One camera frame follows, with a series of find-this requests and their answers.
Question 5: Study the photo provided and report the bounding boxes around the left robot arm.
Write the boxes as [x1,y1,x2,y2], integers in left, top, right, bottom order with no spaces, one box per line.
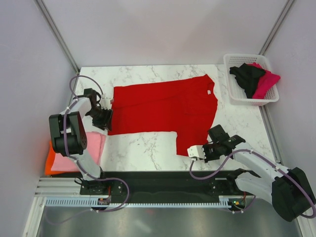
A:
[49,88,113,194]

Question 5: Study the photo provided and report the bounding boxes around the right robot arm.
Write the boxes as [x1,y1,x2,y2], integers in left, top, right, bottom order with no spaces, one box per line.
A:
[201,125,316,222]

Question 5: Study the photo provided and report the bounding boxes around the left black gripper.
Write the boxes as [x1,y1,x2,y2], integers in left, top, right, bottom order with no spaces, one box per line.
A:
[86,107,114,132]

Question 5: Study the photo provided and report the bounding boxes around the magenta t shirt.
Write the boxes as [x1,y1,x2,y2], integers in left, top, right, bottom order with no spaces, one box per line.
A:
[248,63,280,99]

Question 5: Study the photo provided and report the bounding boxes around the aluminium front rail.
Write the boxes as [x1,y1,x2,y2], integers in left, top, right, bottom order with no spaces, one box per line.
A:
[34,176,304,198]

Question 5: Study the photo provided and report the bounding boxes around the white plastic basket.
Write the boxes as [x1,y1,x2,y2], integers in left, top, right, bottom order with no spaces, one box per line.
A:
[223,53,280,106]

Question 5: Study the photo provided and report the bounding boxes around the white slotted cable duct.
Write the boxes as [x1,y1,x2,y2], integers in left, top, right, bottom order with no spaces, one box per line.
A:
[44,196,233,208]

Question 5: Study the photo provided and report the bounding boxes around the folded orange t shirt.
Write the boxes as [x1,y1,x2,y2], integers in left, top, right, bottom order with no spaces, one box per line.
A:
[44,141,59,175]

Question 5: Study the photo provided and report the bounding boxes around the folded pink t shirt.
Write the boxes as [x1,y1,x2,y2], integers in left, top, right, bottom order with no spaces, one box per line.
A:
[52,132,106,174]

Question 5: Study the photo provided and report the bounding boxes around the red t shirt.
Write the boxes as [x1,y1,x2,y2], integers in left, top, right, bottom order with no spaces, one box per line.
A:
[108,75,218,156]

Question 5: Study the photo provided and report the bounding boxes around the left aluminium frame post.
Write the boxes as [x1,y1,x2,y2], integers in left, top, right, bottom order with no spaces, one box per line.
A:
[34,0,80,75]

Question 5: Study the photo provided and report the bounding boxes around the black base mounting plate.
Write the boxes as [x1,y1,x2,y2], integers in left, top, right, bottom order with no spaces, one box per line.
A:
[75,171,244,204]

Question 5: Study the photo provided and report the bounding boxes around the aluminium frame post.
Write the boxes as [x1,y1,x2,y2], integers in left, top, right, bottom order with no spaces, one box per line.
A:
[258,0,296,55]
[34,0,80,75]

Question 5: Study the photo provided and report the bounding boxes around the right aluminium frame post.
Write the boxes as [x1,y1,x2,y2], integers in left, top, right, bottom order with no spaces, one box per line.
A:
[258,0,296,55]

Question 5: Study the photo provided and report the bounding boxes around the black t shirt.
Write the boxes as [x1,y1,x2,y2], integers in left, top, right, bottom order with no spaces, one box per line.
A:
[229,63,266,99]

